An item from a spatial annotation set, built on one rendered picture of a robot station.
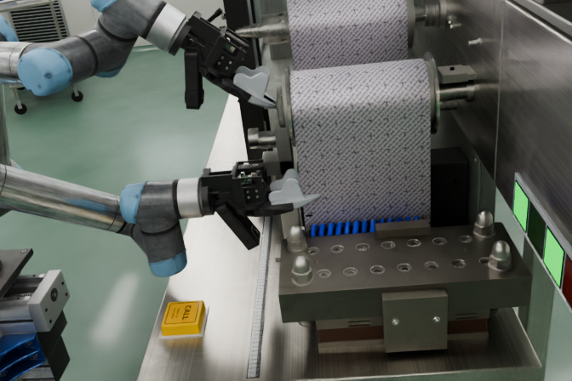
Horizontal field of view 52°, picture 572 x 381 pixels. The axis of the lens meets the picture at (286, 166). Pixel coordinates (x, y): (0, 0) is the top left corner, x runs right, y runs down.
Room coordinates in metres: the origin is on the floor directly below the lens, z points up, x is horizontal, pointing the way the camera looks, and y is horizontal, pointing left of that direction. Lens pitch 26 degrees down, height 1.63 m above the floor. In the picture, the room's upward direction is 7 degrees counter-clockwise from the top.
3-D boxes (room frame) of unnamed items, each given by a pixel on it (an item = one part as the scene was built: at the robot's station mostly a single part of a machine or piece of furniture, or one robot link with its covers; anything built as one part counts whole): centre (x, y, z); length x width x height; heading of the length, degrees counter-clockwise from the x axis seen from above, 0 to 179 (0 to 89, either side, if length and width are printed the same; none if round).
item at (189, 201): (0.98, 0.18, 1.11); 0.08 x 0.05 x 0.08; 175
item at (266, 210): (0.94, 0.04, 1.09); 0.09 x 0.05 x 0.02; 84
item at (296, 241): (0.89, 0.00, 1.05); 0.04 x 0.04 x 0.04
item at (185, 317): (0.88, 0.22, 0.91); 0.07 x 0.07 x 0.02; 85
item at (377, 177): (0.95, -0.14, 1.11); 0.23 x 0.01 x 0.18; 85
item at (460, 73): (0.99, -0.32, 1.28); 0.06 x 0.05 x 0.02; 85
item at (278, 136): (1.06, 0.02, 1.05); 0.06 x 0.05 x 0.31; 85
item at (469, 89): (0.99, -0.31, 1.25); 0.07 x 0.04 x 0.04; 85
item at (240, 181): (0.97, 0.10, 1.12); 0.12 x 0.08 x 0.09; 85
